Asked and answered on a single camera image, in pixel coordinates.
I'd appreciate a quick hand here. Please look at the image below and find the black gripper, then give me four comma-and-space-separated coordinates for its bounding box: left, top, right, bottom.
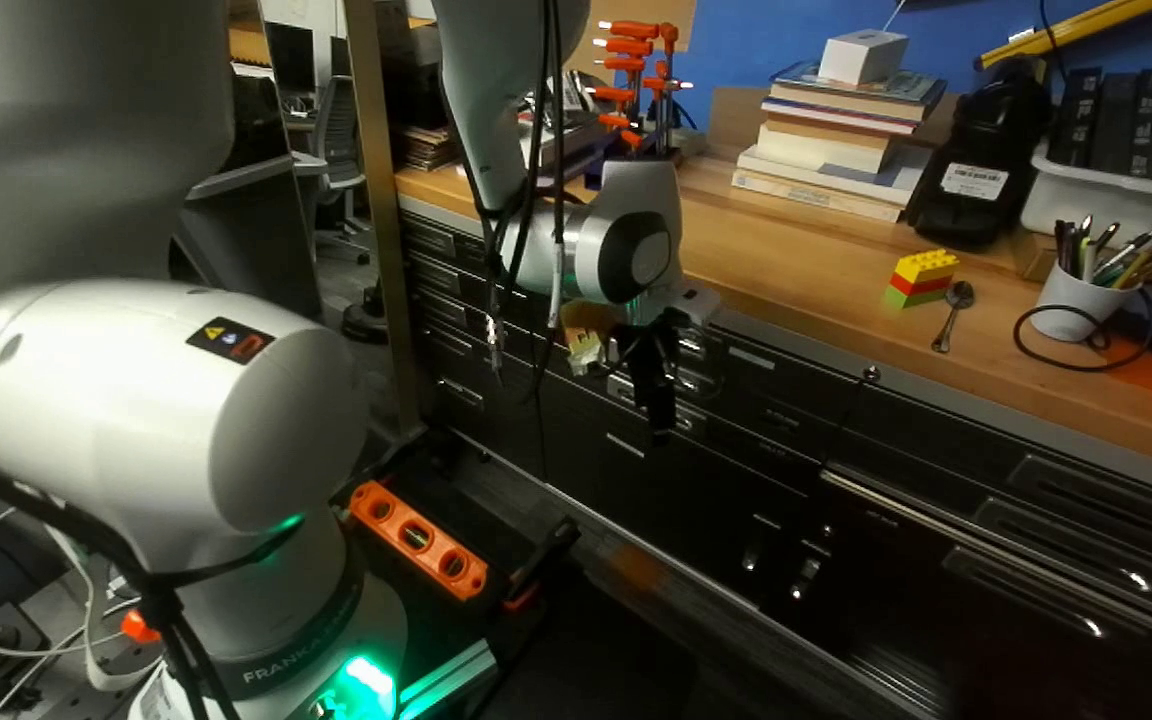
623, 317, 688, 439

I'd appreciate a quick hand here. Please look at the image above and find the black metal drawer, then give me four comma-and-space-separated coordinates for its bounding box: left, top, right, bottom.
520, 285, 873, 443

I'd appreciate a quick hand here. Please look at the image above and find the black drawer cabinet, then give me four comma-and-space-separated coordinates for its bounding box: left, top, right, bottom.
391, 203, 1152, 720

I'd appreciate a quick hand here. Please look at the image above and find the wide pale book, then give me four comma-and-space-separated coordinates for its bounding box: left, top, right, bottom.
726, 143, 926, 229

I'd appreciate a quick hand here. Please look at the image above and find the orange spirit level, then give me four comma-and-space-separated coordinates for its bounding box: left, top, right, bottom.
338, 476, 491, 607

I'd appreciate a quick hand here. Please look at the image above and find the colourful toy brick stack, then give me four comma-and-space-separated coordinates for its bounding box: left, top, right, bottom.
880, 246, 962, 313

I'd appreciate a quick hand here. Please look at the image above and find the thick white book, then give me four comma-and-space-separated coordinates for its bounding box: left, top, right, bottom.
747, 102, 931, 175

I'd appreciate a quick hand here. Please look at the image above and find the metal spoon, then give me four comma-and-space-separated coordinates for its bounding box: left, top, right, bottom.
926, 275, 978, 357

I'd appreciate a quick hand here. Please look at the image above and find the dark cover book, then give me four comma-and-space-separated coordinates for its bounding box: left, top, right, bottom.
762, 73, 947, 117

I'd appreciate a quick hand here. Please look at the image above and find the office chair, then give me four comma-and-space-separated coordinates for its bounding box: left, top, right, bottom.
291, 23, 391, 349

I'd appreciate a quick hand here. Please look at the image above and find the small white box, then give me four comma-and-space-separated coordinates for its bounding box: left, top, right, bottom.
815, 29, 912, 89

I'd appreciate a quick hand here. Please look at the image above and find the white pen cup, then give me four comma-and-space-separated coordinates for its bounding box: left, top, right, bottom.
1031, 256, 1130, 346

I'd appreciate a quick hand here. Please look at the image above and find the grey side table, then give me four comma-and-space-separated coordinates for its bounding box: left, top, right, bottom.
179, 148, 338, 393

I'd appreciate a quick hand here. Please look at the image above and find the bundle of pens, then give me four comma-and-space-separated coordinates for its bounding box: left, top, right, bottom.
1053, 216, 1152, 288

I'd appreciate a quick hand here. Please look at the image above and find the white plastic bin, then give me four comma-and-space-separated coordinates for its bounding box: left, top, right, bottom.
1020, 136, 1152, 273

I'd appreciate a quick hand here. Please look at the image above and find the black ribbed case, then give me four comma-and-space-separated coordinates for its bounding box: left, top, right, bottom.
1093, 64, 1152, 185
1043, 64, 1105, 172

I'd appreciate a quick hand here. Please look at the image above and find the yellow spirit level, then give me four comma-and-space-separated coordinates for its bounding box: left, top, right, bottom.
974, 0, 1152, 73

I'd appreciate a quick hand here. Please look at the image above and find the orange T-handle hex key set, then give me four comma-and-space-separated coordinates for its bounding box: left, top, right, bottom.
588, 18, 691, 172

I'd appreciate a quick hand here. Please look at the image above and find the beige upright post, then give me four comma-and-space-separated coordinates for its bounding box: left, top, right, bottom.
338, 0, 428, 432

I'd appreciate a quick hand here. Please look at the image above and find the blue wall panel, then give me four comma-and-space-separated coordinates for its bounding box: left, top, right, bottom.
671, 0, 1152, 136

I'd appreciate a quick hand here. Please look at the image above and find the thin black cable loop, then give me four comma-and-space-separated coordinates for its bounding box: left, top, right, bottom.
1009, 285, 1152, 377

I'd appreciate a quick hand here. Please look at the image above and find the white floor cable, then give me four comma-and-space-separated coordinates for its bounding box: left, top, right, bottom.
0, 505, 141, 706

